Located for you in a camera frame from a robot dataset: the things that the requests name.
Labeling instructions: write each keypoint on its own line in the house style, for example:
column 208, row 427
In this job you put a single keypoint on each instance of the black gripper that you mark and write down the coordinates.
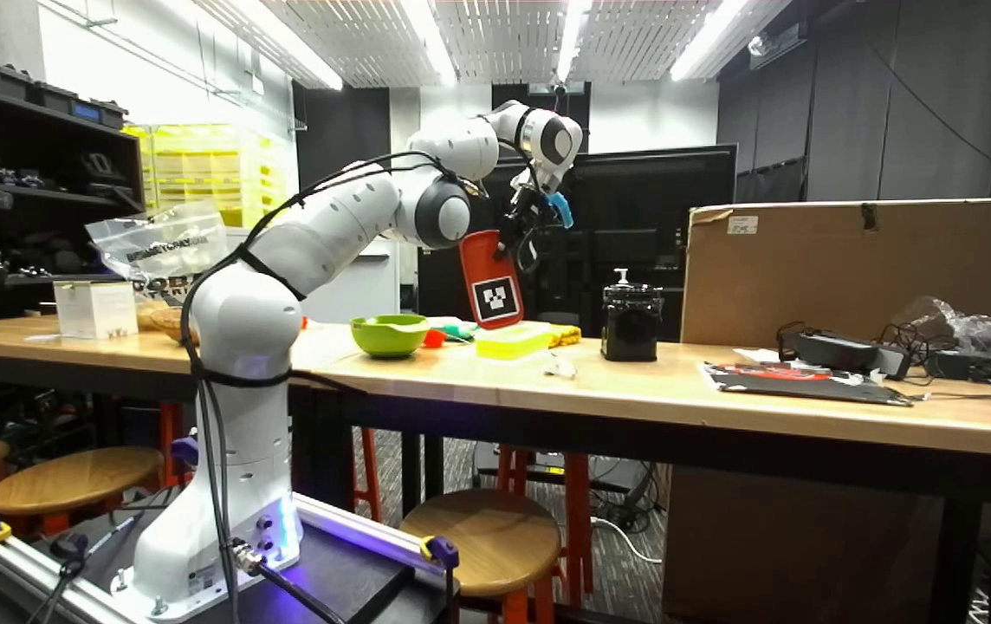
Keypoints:
column 528, row 215

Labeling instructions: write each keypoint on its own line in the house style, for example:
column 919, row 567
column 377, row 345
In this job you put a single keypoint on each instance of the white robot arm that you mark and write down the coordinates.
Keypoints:
column 245, row 318

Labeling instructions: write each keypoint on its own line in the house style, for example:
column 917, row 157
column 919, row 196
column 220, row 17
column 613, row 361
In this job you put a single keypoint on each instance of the yellow clear lunch box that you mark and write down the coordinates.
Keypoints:
column 513, row 340

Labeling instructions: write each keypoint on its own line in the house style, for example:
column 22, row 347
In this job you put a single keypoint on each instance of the white box on table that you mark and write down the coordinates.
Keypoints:
column 95, row 311

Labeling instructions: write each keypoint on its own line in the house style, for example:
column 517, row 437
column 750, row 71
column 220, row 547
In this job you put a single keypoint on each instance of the large black monitor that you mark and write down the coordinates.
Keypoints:
column 632, row 214

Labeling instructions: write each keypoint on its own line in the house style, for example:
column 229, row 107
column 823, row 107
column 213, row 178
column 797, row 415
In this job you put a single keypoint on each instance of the yellow knitted cloth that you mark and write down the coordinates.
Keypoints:
column 563, row 339

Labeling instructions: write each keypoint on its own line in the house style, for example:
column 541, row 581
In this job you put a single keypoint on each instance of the green wipes packet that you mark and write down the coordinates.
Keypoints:
column 455, row 330

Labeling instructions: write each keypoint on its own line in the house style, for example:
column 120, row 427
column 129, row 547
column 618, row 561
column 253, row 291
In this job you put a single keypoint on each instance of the white plastic clip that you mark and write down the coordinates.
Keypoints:
column 563, row 369

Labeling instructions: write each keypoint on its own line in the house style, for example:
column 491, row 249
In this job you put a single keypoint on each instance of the red measuring cup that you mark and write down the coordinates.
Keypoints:
column 435, row 340

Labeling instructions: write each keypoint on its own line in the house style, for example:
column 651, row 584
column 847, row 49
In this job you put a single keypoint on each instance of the green bowl with seeds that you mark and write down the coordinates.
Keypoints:
column 391, row 339

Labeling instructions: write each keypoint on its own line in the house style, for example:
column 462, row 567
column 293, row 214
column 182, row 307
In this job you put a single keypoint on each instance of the brown cardboard panel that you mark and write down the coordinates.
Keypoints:
column 838, row 265

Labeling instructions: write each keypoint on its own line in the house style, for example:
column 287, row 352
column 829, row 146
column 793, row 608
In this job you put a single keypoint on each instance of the round wooden stool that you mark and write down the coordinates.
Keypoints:
column 507, row 548

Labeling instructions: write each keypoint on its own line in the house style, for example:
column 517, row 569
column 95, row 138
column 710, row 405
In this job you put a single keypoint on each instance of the clear plastic bag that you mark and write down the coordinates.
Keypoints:
column 162, row 245

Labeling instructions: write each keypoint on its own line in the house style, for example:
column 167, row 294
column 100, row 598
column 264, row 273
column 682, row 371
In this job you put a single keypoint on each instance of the black storage shelf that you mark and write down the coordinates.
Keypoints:
column 65, row 166

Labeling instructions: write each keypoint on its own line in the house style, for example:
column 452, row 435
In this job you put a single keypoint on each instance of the wooden stool at left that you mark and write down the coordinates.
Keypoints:
column 74, row 480

